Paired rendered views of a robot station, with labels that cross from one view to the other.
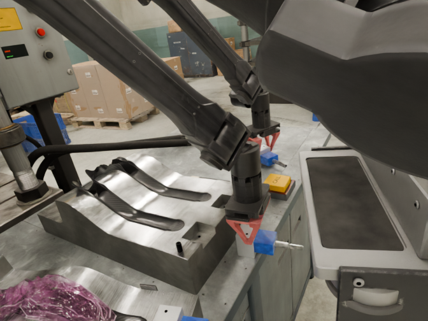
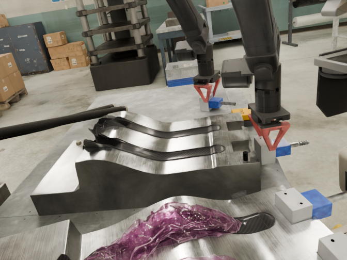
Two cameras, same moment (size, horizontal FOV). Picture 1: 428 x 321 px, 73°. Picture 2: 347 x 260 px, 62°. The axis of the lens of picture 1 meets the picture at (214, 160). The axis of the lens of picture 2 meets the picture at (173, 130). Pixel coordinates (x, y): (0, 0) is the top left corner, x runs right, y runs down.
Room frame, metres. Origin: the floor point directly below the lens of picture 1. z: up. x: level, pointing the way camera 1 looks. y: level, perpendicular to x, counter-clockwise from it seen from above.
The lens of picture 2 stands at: (0.03, 0.42, 1.21)
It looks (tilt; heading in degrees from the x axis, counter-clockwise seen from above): 25 degrees down; 333
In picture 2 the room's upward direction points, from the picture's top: 10 degrees counter-clockwise
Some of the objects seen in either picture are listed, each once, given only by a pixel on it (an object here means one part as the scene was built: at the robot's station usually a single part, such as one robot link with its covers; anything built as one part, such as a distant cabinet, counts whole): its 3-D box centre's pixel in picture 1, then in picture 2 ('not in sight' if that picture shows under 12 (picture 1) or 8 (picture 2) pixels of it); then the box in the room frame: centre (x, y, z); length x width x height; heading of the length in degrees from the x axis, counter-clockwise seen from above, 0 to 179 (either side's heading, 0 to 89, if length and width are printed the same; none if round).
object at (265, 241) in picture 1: (270, 242); (283, 146); (0.46, -0.09, 0.83); 0.13 x 0.05 x 0.05; 64
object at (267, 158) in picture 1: (271, 159); (218, 102); (0.83, -0.18, 0.83); 0.13 x 0.05 x 0.05; 27
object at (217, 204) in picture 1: (225, 208); (236, 131); (0.54, -0.01, 0.87); 0.05 x 0.05 x 0.04; 56
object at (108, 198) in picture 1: (135, 188); (149, 135); (0.61, 0.20, 0.92); 0.35 x 0.16 x 0.09; 56
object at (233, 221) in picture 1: (248, 221); (269, 130); (0.47, -0.05, 0.88); 0.07 x 0.07 x 0.09; 64
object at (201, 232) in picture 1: (200, 239); (243, 153); (0.45, 0.05, 0.87); 0.05 x 0.05 x 0.04; 56
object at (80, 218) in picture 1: (138, 202); (147, 151); (0.63, 0.20, 0.87); 0.50 x 0.26 x 0.14; 56
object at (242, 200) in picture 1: (247, 187); (267, 100); (0.48, -0.06, 0.96); 0.10 x 0.07 x 0.07; 154
